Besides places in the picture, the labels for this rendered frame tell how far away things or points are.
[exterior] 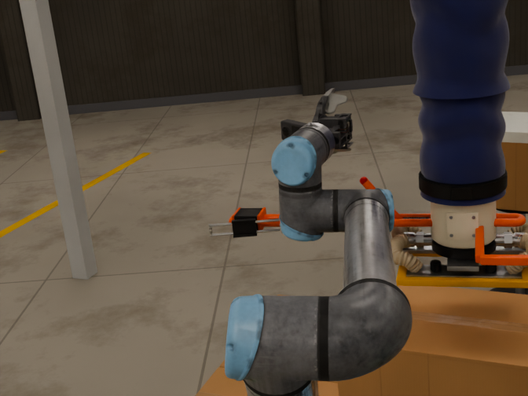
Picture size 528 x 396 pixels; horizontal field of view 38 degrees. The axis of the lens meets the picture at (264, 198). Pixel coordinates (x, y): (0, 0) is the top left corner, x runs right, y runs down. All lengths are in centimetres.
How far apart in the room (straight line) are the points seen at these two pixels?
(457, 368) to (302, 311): 109
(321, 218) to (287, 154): 15
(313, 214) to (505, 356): 74
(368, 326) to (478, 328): 119
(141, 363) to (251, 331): 307
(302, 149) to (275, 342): 58
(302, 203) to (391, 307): 53
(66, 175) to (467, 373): 340
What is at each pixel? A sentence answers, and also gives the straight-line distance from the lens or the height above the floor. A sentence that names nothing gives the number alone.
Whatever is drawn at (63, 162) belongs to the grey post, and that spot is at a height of 81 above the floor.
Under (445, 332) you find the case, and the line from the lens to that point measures 218.
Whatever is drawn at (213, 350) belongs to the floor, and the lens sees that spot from 409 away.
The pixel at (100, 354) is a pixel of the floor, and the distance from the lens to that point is 425.
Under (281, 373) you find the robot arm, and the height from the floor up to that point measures 145.
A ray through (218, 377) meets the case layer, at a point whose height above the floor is 54.
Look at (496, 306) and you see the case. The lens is 233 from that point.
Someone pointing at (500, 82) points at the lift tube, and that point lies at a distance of 196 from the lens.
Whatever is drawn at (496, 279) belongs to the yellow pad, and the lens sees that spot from 204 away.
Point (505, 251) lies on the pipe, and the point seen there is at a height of 116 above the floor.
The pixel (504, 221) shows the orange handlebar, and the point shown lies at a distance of 210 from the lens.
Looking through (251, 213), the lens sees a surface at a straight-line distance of 220.
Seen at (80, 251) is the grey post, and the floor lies 20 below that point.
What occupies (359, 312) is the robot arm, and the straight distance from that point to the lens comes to 105.
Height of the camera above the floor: 201
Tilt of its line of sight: 19 degrees down
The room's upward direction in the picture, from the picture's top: 6 degrees counter-clockwise
